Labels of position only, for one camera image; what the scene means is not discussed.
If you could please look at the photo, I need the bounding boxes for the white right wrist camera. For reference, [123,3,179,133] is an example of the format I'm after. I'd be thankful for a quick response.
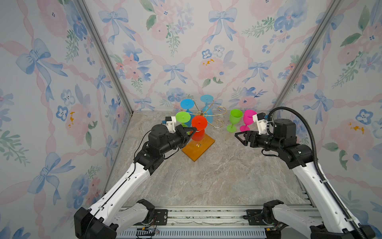
[252,113,268,134]

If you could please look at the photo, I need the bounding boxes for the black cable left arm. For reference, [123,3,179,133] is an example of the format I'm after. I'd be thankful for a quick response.
[132,129,180,160]

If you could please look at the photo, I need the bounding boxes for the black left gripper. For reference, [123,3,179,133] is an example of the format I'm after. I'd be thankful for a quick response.
[159,126,196,158]

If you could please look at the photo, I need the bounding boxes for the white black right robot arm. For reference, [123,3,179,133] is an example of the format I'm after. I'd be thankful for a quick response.
[235,119,376,239]

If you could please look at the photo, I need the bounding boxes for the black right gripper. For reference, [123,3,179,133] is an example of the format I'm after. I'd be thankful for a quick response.
[235,131,283,154]

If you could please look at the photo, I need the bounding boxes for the blue wine glass right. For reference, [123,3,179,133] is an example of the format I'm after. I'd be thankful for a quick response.
[201,95,214,124]

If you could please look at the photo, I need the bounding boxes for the blue wine glass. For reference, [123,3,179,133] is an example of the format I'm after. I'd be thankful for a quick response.
[181,99,195,127]
[201,95,214,124]

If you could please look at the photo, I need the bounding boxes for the blue wine glass left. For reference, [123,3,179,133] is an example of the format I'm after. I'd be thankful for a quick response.
[181,99,195,127]

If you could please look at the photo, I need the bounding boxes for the pink wine glass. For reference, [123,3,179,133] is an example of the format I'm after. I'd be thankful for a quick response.
[240,110,257,132]

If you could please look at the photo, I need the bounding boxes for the gold wire rack wooden base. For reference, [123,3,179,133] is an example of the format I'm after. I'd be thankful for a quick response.
[181,100,227,162]

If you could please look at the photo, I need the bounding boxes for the aluminium corner post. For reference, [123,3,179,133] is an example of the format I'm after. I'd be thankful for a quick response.
[271,0,343,110]
[73,0,133,116]

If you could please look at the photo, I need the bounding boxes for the aluminium corner post left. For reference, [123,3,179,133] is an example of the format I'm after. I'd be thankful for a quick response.
[73,0,133,116]

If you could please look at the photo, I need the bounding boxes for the green wine glass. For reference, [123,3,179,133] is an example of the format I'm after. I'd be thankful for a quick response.
[176,112,191,127]
[226,109,243,133]

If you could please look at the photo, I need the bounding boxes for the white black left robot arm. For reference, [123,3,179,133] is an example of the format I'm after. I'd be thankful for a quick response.
[74,124,197,239]

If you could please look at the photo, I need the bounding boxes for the aluminium corner post right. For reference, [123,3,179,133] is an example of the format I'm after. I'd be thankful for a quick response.
[271,0,343,110]

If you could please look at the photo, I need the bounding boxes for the aluminium rail base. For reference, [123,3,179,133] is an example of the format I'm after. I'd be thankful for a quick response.
[76,204,330,239]

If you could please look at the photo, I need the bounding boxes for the red wine glass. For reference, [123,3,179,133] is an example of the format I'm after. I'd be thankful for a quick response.
[192,116,208,141]

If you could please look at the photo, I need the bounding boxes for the black corrugated cable conduit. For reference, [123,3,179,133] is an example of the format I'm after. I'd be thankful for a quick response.
[267,107,368,239]

